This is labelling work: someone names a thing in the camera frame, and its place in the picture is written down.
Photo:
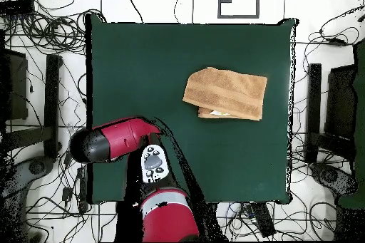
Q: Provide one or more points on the grey square floor frame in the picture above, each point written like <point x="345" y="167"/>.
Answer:
<point x="239" y="15"/>

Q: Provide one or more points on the dark rectangular panel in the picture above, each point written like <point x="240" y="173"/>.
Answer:
<point x="17" y="83"/>
<point x="340" y="103"/>

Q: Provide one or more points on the black metal stand frame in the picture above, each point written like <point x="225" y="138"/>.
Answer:
<point x="313" y="97"/>
<point x="52" y="97"/>

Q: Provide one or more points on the black power strip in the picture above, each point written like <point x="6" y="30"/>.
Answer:
<point x="82" y="188"/>
<point x="263" y="220"/>

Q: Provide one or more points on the dark green tablecloth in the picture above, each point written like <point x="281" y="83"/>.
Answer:
<point x="142" y="69"/>

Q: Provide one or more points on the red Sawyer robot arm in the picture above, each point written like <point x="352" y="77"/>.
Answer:
<point x="122" y="137"/>

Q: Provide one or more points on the dark office chair base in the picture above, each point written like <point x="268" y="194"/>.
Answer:
<point x="330" y="176"/>
<point x="34" y="167"/>

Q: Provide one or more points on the orange terry towel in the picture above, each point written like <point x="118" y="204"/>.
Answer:
<point x="225" y="92"/>

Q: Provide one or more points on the dark green cloth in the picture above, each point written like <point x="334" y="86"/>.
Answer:
<point x="360" y="112"/>

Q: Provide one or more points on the black switch box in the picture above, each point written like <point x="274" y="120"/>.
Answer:
<point x="17" y="7"/>

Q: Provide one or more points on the black power adapter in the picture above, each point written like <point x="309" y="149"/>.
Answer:
<point x="67" y="194"/>

